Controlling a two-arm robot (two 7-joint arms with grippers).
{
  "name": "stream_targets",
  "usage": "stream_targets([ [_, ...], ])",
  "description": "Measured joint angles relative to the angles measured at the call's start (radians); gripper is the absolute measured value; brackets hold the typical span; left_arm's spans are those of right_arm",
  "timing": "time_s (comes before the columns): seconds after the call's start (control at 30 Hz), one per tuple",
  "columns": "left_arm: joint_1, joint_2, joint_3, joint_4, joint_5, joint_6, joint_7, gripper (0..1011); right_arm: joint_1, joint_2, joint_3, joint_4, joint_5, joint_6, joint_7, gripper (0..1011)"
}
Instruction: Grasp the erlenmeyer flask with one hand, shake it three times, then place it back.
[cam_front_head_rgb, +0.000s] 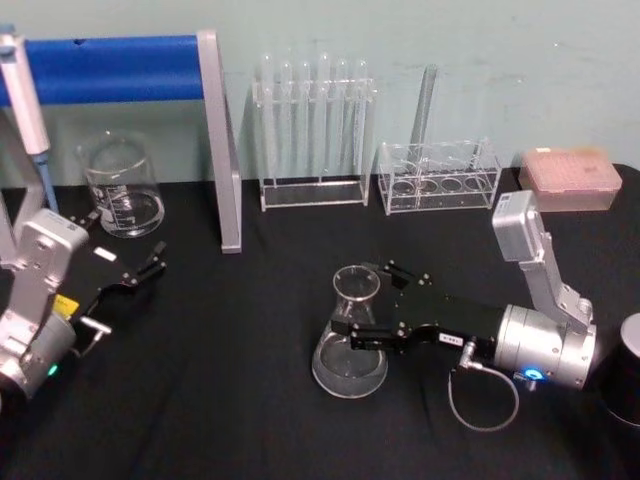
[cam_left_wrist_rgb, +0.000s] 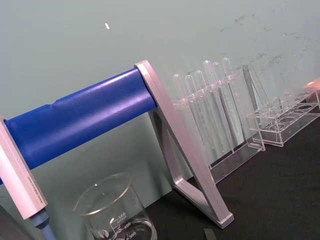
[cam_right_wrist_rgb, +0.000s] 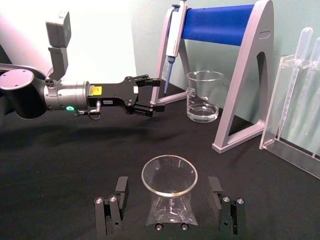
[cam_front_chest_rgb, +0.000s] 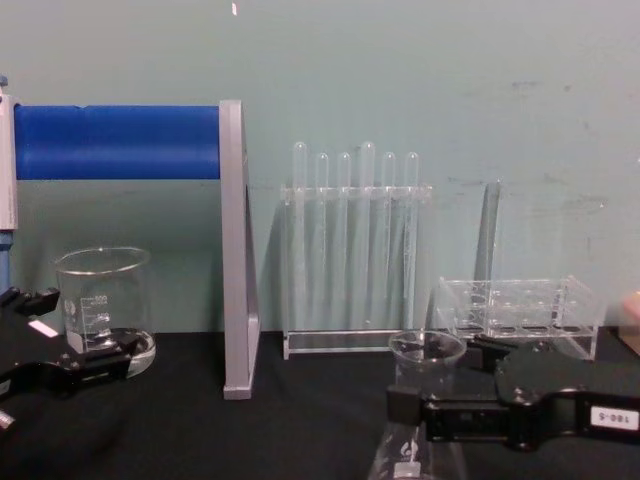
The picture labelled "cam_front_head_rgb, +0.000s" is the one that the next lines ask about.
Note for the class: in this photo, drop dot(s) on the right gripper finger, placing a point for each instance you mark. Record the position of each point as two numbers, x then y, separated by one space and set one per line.
402 277
372 337

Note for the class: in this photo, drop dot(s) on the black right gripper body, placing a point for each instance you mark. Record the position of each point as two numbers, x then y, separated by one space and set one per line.
450 320

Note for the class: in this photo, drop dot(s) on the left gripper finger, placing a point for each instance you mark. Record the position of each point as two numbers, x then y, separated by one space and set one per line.
86 222
152 265

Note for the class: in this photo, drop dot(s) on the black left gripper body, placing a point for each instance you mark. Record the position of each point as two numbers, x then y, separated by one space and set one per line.
107 277

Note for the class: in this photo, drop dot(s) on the clear glass conical flask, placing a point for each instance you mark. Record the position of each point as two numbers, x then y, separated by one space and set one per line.
350 370

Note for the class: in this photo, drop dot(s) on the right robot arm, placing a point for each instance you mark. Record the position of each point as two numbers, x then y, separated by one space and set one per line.
540 345

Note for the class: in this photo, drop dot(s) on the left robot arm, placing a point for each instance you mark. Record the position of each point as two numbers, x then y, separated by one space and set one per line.
35 280

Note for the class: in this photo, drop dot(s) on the clear glass beaker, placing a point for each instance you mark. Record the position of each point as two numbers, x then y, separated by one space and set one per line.
125 200

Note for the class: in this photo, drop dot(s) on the low clear tube rack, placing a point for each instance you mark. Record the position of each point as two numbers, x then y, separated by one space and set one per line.
440 195

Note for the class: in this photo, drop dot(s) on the tall clear test tube rack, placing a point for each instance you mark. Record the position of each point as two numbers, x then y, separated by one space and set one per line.
315 192

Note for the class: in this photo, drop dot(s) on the grey pipette with blue tip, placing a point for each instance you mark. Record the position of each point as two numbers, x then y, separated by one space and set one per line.
25 110

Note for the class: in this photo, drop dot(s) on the black table cloth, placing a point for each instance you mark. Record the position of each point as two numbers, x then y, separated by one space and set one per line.
225 400

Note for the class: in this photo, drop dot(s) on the blue bar pipette stand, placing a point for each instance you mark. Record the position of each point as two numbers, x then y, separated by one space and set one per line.
125 70

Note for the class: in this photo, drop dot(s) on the long wide glass tube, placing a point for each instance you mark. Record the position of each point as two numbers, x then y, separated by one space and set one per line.
424 115

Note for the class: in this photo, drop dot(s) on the clear glass test tube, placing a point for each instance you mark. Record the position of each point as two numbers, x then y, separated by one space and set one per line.
304 105
324 100
267 100
342 105
360 105

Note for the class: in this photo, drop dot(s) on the pink pipette tip box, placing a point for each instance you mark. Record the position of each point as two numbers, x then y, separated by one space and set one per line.
570 175

